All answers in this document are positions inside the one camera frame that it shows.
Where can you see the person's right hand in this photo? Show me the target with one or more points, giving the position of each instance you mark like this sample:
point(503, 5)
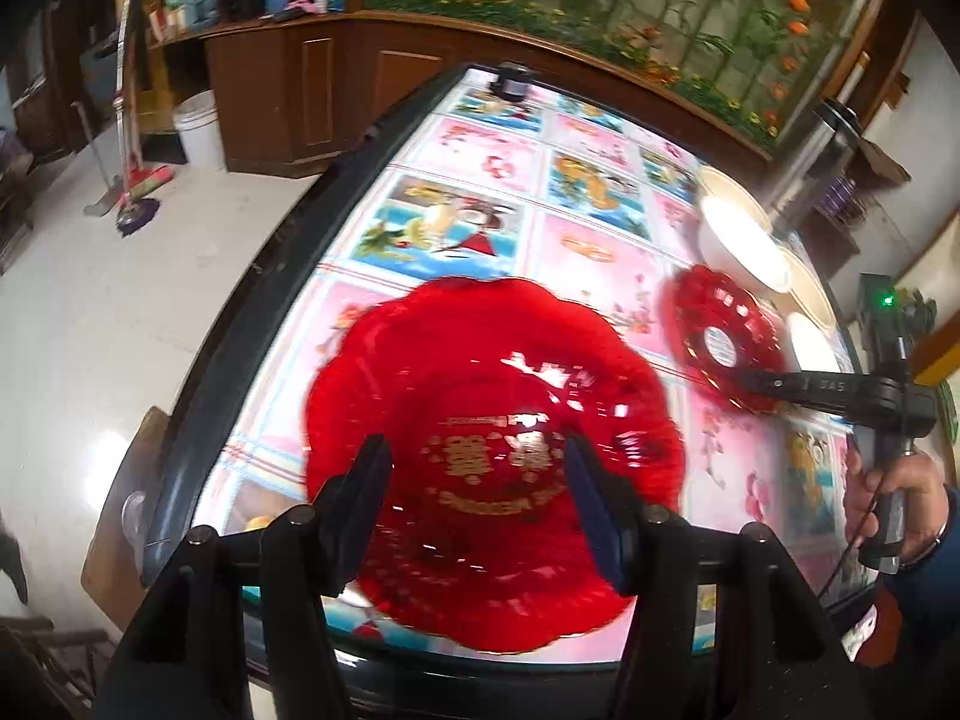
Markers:
point(926, 495)

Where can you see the small red plate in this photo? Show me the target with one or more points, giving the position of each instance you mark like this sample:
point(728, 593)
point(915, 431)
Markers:
point(712, 315)

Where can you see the cardboard box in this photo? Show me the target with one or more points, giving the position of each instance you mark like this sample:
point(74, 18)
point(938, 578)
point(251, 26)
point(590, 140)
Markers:
point(885, 161)

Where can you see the wooden chair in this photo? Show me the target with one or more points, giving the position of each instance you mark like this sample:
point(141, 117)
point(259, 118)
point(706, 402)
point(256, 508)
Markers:
point(45, 660)

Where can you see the white metal plate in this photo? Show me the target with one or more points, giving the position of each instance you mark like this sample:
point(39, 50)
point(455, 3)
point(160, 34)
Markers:
point(810, 285)

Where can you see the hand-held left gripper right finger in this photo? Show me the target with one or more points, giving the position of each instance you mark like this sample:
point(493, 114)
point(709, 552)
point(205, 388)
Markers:
point(594, 514)

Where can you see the white bucket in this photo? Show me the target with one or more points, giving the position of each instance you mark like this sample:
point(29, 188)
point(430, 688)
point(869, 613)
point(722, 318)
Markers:
point(199, 135)

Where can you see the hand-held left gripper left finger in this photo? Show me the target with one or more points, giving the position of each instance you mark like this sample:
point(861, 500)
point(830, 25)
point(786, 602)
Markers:
point(377, 481)

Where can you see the person's right forearm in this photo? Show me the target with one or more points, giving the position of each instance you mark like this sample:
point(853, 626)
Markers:
point(952, 540)

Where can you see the fish tank with flower backdrop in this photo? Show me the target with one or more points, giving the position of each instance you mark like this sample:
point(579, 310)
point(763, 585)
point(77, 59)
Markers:
point(637, 7)

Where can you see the colourful broom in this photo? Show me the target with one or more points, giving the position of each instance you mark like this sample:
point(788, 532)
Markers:
point(150, 184)

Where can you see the small black device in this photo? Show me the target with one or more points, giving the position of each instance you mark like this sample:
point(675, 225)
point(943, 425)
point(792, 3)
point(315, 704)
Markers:
point(512, 81)

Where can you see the dark wooden shelf unit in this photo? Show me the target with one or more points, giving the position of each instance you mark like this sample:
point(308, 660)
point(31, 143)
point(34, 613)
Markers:
point(52, 82)

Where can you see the steel thermos kettle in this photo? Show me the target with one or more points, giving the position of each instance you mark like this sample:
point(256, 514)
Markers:
point(817, 157)

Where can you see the brown cardboard piece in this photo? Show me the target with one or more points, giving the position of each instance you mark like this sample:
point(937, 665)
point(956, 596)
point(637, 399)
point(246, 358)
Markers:
point(112, 577)

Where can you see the purple mop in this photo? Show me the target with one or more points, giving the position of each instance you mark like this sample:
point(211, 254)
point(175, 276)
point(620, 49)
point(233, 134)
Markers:
point(139, 217)

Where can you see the printed fruit tablecloth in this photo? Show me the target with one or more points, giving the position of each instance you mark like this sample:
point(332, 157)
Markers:
point(585, 255)

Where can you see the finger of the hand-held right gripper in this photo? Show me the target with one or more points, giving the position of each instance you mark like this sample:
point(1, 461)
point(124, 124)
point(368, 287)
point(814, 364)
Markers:
point(802, 388)

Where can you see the brown wooden cabinet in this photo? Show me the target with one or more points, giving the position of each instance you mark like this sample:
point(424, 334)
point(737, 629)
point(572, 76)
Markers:
point(337, 90)

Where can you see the large red plate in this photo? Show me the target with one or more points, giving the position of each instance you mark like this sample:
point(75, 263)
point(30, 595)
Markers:
point(480, 375)

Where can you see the floor squeegee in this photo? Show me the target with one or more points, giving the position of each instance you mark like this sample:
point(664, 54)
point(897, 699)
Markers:
point(101, 199)

